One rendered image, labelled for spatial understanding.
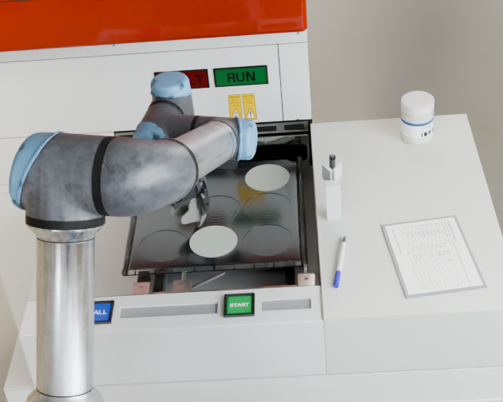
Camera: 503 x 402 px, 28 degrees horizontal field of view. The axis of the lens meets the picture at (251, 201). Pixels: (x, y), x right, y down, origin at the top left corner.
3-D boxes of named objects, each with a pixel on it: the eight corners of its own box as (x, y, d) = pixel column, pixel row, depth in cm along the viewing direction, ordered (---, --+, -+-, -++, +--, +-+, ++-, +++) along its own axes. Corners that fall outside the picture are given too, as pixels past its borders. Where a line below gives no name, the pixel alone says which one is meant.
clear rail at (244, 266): (122, 273, 202) (120, 268, 202) (307, 262, 200) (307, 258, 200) (121, 277, 201) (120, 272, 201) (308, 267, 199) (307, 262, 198)
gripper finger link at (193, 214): (179, 235, 208) (172, 200, 203) (202, 223, 211) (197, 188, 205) (187, 242, 206) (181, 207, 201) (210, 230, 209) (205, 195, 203)
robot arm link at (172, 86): (141, 90, 185) (155, 66, 191) (150, 139, 191) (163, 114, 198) (182, 92, 183) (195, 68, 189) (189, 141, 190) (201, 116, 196)
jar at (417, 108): (398, 128, 222) (398, 91, 216) (430, 126, 222) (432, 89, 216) (402, 146, 216) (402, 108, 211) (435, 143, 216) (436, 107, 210)
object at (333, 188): (322, 202, 203) (320, 149, 195) (342, 202, 203) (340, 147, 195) (324, 222, 198) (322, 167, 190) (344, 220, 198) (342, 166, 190)
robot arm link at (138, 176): (176, 148, 135) (260, 104, 181) (100, 143, 138) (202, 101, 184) (175, 231, 138) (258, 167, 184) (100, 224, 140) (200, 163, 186)
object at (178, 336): (41, 352, 196) (26, 300, 188) (323, 337, 193) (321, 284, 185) (33, 388, 189) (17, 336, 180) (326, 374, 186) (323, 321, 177)
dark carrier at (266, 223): (145, 169, 229) (144, 167, 229) (295, 160, 227) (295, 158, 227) (129, 269, 202) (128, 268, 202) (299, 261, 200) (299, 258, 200)
